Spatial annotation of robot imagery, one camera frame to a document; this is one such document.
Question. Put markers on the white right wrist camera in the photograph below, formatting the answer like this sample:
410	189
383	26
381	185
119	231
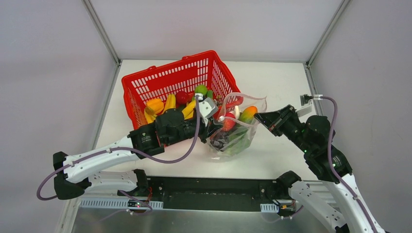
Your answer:
306	104

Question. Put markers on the green lettuce head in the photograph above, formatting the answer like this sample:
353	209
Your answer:
240	138

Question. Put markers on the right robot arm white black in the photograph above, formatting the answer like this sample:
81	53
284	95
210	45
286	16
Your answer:
329	165

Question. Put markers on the dark purple grape bunch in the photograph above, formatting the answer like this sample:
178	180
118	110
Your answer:
219	140

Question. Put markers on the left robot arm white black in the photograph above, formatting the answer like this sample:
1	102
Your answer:
74	172

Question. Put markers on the red apple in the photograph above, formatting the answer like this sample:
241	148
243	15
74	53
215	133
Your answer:
228	121

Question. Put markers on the red plastic shopping basket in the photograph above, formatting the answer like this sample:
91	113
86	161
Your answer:
184	75

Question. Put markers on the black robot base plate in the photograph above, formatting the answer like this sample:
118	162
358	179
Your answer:
243	195

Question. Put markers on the yellow banana bunch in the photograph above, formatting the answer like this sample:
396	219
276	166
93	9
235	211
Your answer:
170	102
188	111

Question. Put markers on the light green round fruit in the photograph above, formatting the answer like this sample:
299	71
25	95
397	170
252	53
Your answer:
201	89

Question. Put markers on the white garlic bulb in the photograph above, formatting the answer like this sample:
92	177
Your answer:
236	111

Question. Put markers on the yellow starfruit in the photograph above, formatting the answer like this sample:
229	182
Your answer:
149	118

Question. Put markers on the dark red fruit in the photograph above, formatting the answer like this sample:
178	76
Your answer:
182	98

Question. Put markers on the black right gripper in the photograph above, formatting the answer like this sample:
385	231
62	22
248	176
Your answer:
278	119

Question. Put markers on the orange green mango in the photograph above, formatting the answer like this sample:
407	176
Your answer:
247	116

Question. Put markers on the clear zip top bag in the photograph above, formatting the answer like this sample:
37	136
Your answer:
228	103

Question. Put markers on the orange bell pepper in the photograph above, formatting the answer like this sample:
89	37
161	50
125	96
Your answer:
154	107

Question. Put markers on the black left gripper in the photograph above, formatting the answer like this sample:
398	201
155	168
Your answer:
203	123

